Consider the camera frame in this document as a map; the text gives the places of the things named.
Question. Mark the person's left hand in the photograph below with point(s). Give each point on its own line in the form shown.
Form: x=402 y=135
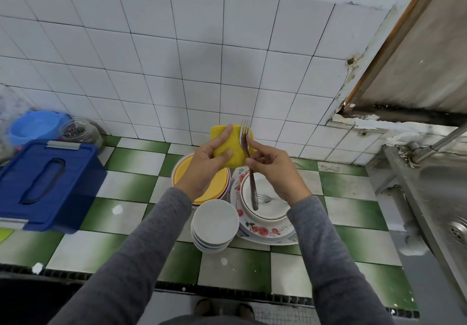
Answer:
x=203 y=169

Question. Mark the blue plastic bowl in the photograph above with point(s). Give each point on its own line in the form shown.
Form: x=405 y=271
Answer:
x=35 y=126

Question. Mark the person's right hand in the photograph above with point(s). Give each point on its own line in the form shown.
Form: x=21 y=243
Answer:
x=281 y=171

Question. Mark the metal faucet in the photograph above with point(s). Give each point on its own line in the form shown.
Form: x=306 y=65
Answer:
x=438 y=144

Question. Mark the glass jar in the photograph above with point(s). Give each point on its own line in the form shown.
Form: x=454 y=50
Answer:
x=80 y=131

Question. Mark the stainless steel sink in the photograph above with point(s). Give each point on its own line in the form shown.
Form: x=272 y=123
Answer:
x=438 y=204

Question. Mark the person's right forearm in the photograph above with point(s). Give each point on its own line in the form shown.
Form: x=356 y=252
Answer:
x=335 y=270

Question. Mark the clear plastic bag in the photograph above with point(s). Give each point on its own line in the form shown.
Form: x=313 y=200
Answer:
x=7 y=113

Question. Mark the metal fork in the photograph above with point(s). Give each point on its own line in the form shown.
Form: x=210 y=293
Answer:
x=264 y=198
x=252 y=189

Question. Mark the stack of small white bowls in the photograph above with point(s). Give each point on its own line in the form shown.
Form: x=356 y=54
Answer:
x=215 y=222

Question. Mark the blue plastic box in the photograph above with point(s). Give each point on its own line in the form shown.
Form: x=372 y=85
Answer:
x=44 y=186

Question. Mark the person's black shoe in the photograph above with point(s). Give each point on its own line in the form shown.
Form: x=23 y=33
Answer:
x=204 y=308
x=245 y=311

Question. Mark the lime green plastic bowl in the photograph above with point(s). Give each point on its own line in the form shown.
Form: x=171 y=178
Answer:
x=4 y=235

